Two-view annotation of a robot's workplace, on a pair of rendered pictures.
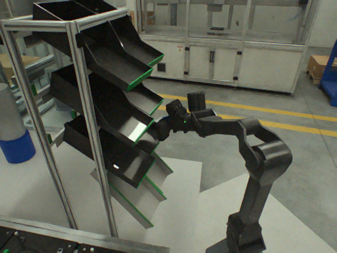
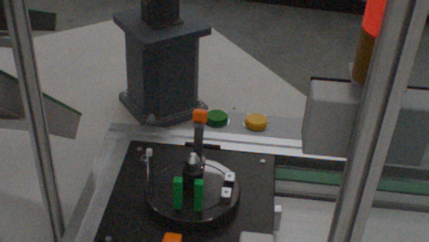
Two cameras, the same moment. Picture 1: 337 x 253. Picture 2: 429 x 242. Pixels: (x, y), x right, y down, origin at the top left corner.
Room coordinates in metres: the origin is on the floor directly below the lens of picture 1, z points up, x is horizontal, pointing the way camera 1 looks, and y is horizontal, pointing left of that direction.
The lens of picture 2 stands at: (0.35, 0.80, 1.53)
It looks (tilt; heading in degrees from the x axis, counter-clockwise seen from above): 38 degrees down; 266
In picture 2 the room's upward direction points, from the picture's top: 1 degrees clockwise
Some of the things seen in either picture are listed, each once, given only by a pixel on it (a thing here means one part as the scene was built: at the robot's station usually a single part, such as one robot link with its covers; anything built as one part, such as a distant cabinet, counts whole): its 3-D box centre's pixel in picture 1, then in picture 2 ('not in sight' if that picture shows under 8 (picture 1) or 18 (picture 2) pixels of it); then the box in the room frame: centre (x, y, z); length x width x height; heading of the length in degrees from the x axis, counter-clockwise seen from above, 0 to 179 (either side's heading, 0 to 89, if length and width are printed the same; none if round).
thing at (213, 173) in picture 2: not in sight; (191, 191); (0.31, 0.20, 0.98); 0.14 x 0.14 x 0.02
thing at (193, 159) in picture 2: not in sight; (192, 161); (0.31, 0.20, 1.04); 0.02 x 0.02 x 0.03
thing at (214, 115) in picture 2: not in sight; (216, 119); (0.25, -0.01, 0.96); 0.04 x 0.04 x 0.02
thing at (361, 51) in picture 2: not in sight; (383, 53); (0.14, 0.35, 1.28); 0.05 x 0.05 x 0.05
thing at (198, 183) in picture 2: not in sight; (198, 195); (0.30, 0.24, 1.01); 0.01 x 0.01 x 0.05; 79
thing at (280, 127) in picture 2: not in sight; (254, 137); (0.18, 0.00, 0.93); 0.21 x 0.07 x 0.06; 169
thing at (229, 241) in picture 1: (244, 241); not in sight; (0.35, -0.21, 1.15); 0.09 x 0.07 x 0.06; 109
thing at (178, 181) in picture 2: not in sight; (178, 193); (0.33, 0.24, 1.01); 0.01 x 0.01 x 0.05; 79
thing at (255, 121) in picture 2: not in sight; (256, 123); (0.18, 0.00, 0.96); 0.04 x 0.04 x 0.02
